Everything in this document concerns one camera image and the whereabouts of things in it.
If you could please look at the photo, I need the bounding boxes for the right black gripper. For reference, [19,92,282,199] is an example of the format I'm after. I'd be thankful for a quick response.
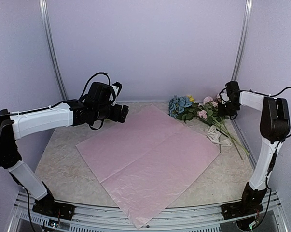
[217,99,239,116]

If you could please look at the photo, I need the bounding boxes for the cream printed ribbon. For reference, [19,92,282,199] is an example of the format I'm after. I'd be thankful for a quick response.
[204,126,233,152]

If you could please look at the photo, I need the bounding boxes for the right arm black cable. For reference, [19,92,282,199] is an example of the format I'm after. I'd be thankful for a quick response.
[236,87,291,138]

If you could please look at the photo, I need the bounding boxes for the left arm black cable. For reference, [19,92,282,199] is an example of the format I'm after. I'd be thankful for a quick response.
[0,72,112,170]

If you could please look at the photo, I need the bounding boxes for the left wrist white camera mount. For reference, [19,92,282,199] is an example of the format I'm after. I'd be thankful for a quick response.
[111,82,122,106]

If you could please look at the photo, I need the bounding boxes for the yellow fake flower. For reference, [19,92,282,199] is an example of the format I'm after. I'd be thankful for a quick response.
[186,95,195,102]

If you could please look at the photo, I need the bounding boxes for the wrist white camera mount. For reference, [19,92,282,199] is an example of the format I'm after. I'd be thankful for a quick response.
[219,91,229,104]
[111,82,122,106]

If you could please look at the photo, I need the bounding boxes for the purple wrapping paper sheet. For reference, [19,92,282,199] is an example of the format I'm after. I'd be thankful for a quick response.
[75,103,221,229]

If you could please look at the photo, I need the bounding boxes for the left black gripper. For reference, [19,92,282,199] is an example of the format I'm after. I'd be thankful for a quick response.
[94,102,129,122]

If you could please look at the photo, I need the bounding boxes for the pink fake rose stems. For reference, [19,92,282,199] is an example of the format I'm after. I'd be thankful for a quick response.
[175,92,251,160]

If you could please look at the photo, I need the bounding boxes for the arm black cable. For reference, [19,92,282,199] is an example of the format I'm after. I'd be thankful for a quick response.
[0,72,112,170]
[236,87,291,138]

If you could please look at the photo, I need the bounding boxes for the blue fake flower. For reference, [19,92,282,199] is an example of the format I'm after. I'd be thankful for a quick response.
[168,95,193,118]

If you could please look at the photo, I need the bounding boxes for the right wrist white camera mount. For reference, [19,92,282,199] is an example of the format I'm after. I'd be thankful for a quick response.
[219,91,229,104]

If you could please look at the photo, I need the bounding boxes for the aluminium corner post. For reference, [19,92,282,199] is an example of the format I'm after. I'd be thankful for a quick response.
[39,0,68,100]
[231,0,253,81]

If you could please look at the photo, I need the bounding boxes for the aluminium front rail frame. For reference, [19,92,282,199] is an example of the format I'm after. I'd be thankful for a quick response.
[6,192,289,232]

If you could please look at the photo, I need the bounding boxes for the left aluminium corner post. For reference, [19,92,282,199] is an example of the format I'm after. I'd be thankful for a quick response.
[39,0,68,100]

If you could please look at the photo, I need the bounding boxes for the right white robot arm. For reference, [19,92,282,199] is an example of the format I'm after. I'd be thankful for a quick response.
[218,81,291,216]

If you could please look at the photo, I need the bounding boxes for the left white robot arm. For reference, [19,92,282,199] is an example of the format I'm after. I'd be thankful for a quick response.
[0,82,129,215]

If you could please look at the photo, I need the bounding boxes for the right aluminium corner post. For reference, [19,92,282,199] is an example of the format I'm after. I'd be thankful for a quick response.
[231,0,253,81]

